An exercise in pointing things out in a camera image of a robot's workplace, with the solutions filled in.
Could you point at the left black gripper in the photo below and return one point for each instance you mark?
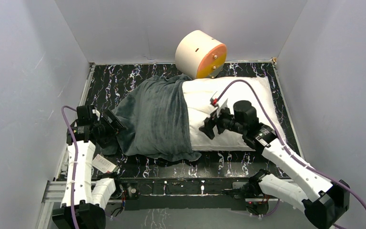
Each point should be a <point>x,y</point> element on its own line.
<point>109,120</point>

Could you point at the grey plush pillowcase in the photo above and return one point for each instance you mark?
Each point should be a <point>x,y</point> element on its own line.
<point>156,120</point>

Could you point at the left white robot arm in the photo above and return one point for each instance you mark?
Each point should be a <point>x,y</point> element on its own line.
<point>93,190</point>

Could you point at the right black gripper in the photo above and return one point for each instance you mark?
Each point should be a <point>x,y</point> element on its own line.
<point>207,129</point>

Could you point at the aluminium front frame rail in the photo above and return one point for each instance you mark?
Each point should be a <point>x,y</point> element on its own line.
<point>202,199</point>

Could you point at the white labelled power box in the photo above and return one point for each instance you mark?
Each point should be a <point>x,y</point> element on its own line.
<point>102,164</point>

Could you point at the white orange cylindrical drum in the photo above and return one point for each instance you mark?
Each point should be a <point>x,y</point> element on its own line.
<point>199,55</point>

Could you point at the white pillow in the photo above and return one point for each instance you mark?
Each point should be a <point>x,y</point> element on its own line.
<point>197,94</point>

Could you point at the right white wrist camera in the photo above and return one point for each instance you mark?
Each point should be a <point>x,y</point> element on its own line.
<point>218,102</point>

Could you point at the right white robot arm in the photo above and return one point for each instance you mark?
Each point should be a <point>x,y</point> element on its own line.
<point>322,201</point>

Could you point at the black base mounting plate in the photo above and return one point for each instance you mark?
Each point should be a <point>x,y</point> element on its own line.
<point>186,192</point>

